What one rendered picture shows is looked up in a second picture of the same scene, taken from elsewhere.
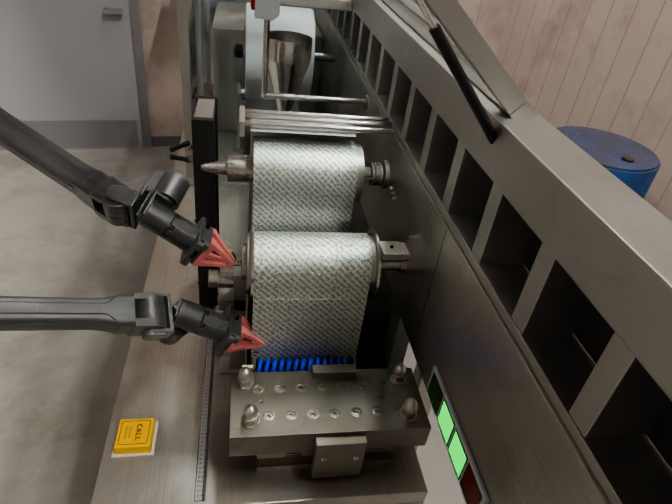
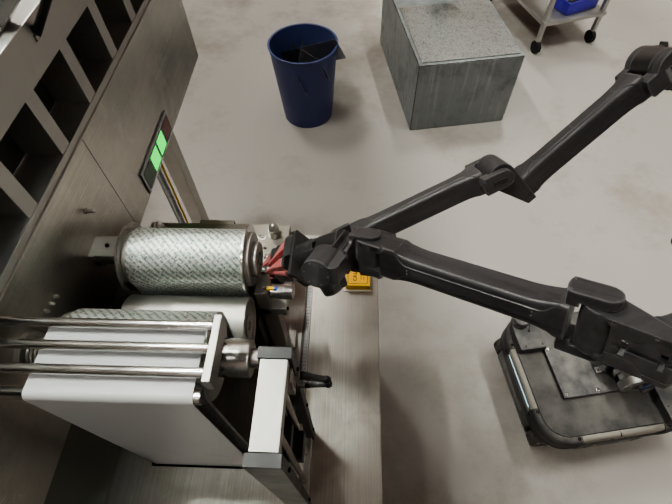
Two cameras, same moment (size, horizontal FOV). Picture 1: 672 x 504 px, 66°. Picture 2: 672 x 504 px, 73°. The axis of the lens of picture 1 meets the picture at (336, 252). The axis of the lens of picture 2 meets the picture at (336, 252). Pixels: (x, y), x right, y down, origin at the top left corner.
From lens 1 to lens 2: 141 cm
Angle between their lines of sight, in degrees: 88
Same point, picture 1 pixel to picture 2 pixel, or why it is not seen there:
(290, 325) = not seen: hidden behind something
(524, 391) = (134, 54)
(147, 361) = (360, 350)
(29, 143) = (479, 270)
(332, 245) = (169, 232)
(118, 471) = not seen: hidden behind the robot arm
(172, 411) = (334, 299)
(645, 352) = not seen: outside the picture
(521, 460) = (150, 70)
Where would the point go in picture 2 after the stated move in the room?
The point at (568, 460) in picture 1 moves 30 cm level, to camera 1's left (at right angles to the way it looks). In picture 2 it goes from (143, 27) to (253, 42)
